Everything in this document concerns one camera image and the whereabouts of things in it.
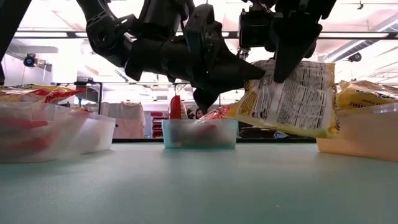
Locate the red shelf unit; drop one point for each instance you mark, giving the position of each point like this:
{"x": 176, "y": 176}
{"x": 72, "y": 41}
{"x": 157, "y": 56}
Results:
{"x": 157, "y": 124}

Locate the teal plastic bin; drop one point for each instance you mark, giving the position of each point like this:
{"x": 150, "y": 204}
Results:
{"x": 199, "y": 133}

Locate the person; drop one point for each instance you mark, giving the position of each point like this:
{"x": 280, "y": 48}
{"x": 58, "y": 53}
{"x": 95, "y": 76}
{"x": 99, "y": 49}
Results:
{"x": 199, "y": 113}

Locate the black overhead rig camera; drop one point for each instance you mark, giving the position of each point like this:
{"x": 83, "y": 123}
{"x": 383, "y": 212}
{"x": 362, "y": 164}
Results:
{"x": 242, "y": 53}

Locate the black ceiling camera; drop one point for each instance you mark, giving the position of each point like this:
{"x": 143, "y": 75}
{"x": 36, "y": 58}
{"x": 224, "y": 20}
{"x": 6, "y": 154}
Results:
{"x": 30, "y": 60}
{"x": 354, "y": 57}

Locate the amber plastic bin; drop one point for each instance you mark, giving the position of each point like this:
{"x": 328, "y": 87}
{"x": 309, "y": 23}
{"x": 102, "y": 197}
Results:
{"x": 363, "y": 137}

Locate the yellow chicken ramen pack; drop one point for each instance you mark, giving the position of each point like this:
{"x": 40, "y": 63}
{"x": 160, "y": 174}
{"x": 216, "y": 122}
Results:
{"x": 295, "y": 102}
{"x": 363, "y": 95}

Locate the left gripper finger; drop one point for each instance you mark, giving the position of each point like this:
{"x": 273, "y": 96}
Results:
{"x": 205, "y": 98}
{"x": 239, "y": 73}

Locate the black frame table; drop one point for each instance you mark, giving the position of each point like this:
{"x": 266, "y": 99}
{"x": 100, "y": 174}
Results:
{"x": 93, "y": 93}

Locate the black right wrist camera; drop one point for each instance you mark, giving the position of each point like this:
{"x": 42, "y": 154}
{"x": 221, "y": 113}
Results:
{"x": 255, "y": 28}

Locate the clear plastic bin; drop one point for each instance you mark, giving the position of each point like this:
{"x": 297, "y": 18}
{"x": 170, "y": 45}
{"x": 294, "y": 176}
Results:
{"x": 93, "y": 133}

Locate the white cloth cover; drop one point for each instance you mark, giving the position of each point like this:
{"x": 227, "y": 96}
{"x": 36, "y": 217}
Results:
{"x": 130, "y": 121}

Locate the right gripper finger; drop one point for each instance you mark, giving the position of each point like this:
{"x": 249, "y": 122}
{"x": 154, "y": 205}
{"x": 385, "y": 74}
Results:
{"x": 292, "y": 46}

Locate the red spicy noodle pack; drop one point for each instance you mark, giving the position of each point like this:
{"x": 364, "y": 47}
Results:
{"x": 217, "y": 113}
{"x": 208, "y": 132}
{"x": 176, "y": 108}

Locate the red yellow beef ramen pack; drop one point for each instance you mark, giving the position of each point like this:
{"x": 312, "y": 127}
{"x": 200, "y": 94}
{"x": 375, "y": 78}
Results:
{"x": 81, "y": 109}
{"x": 28, "y": 141}
{"x": 46, "y": 94}

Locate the black overhead frame rail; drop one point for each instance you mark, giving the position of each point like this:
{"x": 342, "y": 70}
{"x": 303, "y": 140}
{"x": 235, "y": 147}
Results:
{"x": 357, "y": 35}

